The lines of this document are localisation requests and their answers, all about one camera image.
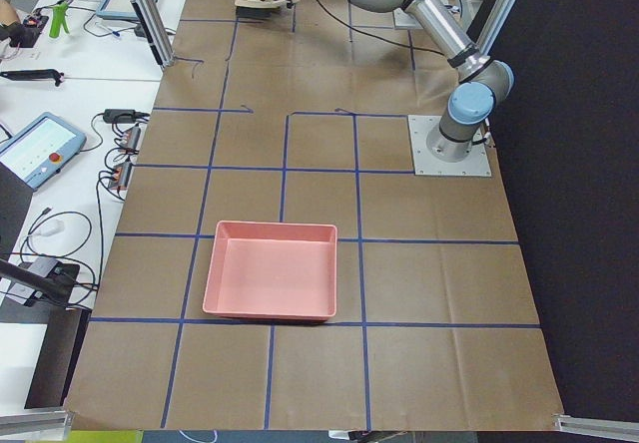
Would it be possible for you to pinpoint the green clamp tool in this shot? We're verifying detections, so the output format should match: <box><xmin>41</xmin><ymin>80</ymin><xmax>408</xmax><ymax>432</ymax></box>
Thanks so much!
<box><xmin>49</xmin><ymin>0</ymin><xmax>69</xmax><ymax>39</ymax></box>

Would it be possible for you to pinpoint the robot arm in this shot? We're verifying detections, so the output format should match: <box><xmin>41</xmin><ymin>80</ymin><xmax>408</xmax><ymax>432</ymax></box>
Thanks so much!
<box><xmin>288</xmin><ymin>0</ymin><xmax>514</xmax><ymax>163</ymax></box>

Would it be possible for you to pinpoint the black power adapter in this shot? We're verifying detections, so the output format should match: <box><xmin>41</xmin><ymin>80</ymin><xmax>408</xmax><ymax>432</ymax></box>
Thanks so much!
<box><xmin>102</xmin><ymin>109</ymin><xmax>137</xmax><ymax>124</ymax></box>

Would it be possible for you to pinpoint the teach pendant near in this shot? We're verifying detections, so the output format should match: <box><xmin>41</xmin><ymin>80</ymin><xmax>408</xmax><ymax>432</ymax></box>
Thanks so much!
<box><xmin>1</xmin><ymin>113</ymin><xmax>87</xmax><ymax>191</ymax></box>

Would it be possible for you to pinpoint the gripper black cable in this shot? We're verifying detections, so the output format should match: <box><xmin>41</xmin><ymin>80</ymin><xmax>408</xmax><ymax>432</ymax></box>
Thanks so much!
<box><xmin>299</xmin><ymin>0</ymin><xmax>450</xmax><ymax>58</ymax></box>

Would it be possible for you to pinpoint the pink plastic bin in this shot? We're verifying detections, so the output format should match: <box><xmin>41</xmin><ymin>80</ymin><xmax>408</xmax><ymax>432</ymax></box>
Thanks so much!
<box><xmin>202</xmin><ymin>221</ymin><xmax>337</xmax><ymax>321</ymax></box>

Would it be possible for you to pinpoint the cream hand brush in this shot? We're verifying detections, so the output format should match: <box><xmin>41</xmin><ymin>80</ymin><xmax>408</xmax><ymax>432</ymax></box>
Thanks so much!
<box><xmin>235</xmin><ymin>0</ymin><xmax>301</xmax><ymax>20</ymax></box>

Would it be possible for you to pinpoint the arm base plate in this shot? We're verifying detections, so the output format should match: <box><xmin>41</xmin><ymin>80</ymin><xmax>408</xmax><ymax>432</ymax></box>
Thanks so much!
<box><xmin>407</xmin><ymin>115</ymin><xmax>492</xmax><ymax>178</ymax></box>
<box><xmin>392</xmin><ymin>9</ymin><xmax>421</xmax><ymax>30</ymax></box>

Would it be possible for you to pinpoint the black handle tool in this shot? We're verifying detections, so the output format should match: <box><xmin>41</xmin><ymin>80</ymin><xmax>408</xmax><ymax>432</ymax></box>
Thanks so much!
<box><xmin>1</xmin><ymin>69</ymin><xmax>65</xmax><ymax>87</ymax></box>

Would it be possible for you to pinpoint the aluminium frame post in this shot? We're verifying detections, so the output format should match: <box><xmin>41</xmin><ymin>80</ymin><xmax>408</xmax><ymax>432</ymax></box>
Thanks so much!
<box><xmin>130</xmin><ymin>0</ymin><xmax>175</xmax><ymax>69</ymax></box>

